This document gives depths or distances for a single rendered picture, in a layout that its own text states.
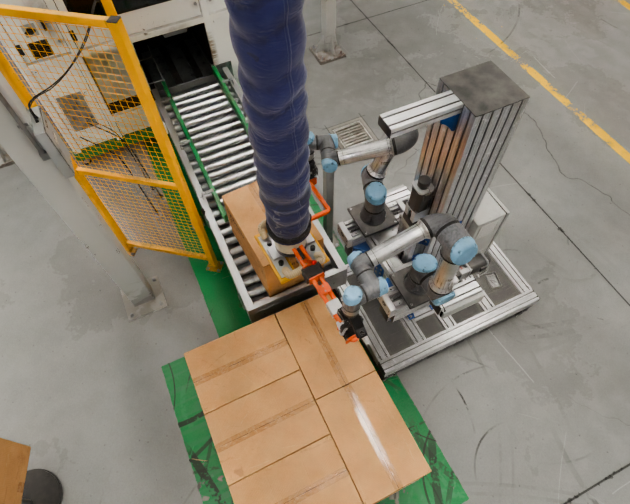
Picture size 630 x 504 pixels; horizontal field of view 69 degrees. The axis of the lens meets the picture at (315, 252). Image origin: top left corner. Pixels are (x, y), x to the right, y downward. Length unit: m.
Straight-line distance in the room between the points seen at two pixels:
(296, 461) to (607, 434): 2.09
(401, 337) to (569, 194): 2.16
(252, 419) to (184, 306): 1.28
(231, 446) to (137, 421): 0.96
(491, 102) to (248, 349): 1.90
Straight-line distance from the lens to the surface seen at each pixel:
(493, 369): 3.58
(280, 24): 1.46
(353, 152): 2.28
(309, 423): 2.73
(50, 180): 2.71
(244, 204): 2.91
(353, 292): 1.83
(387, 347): 3.23
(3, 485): 2.88
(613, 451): 3.74
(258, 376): 2.82
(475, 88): 1.98
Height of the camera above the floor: 3.22
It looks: 58 degrees down
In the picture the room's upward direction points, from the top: 2 degrees counter-clockwise
